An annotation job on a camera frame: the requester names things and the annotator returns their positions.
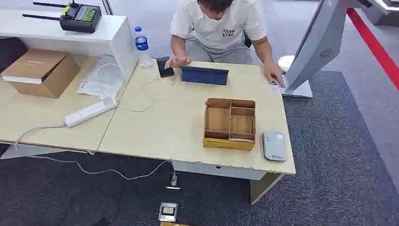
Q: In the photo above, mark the wooden compartment box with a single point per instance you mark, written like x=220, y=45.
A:
x=230, y=124

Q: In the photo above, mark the blue tablet case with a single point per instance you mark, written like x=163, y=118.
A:
x=204, y=76

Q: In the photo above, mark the black smartphone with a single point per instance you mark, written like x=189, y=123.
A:
x=164, y=67

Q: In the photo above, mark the white card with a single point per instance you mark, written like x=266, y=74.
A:
x=276, y=88

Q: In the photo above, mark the grey card reader device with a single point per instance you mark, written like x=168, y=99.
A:
x=274, y=146

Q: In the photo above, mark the person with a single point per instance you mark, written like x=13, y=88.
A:
x=218, y=29

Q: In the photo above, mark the clear water bottle blue label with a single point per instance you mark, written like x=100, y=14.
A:
x=142, y=46

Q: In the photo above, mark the white round stool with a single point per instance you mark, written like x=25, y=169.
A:
x=285, y=62

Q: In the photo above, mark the silver floor socket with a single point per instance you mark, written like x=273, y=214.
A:
x=168, y=212

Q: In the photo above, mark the white paper sheets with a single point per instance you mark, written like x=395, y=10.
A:
x=101, y=78

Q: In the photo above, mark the white power strip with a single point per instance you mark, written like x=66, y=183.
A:
x=90, y=111

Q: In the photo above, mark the grey kiosk stand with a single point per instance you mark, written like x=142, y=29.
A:
x=315, y=46

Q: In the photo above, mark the pale wooden side desk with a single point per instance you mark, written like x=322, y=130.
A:
x=46, y=121

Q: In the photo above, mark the black remote controller with antennas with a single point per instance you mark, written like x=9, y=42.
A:
x=78, y=17

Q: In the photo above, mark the white shelf unit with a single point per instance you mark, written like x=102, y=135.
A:
x=62, y=34

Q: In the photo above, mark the brown cardboard box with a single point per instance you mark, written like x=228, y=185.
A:
x=40, y=71

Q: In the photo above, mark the red floor tape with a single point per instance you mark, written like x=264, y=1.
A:
x=374, y=46

